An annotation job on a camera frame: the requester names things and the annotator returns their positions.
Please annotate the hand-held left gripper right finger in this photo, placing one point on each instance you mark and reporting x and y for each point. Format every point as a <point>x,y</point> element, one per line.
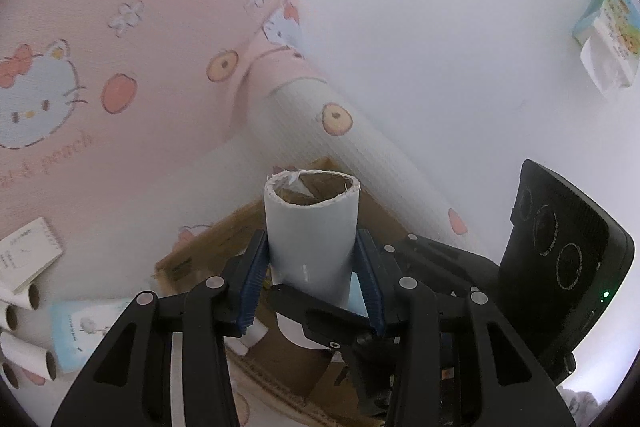
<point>370,287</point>

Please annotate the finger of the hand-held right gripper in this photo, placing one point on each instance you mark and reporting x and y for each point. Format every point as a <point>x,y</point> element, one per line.
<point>310,312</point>
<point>440,252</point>

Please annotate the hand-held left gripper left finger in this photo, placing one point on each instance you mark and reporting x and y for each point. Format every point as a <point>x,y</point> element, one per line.
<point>252,277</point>

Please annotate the brown cardboard box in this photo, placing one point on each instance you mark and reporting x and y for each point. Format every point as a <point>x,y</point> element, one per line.
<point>210,252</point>

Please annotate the torn white cardboard roll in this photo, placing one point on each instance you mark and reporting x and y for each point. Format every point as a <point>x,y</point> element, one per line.
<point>310,232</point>

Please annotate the pile of white paper tubes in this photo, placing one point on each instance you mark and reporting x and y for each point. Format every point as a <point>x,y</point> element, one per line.
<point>25,347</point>

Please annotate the small white cardboard roll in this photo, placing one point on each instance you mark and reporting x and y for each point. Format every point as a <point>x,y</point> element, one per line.
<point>252,337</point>

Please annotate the blue tissue pack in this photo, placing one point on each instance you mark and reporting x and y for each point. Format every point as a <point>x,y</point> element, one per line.
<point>85,327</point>

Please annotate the white notepad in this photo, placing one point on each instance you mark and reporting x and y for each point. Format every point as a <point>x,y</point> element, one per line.
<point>25,252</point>

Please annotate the printed tissue packet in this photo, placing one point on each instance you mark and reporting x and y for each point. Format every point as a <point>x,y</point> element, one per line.
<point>612,32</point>

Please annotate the pink printed blanket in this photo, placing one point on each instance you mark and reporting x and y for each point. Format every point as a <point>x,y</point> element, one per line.
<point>150,57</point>

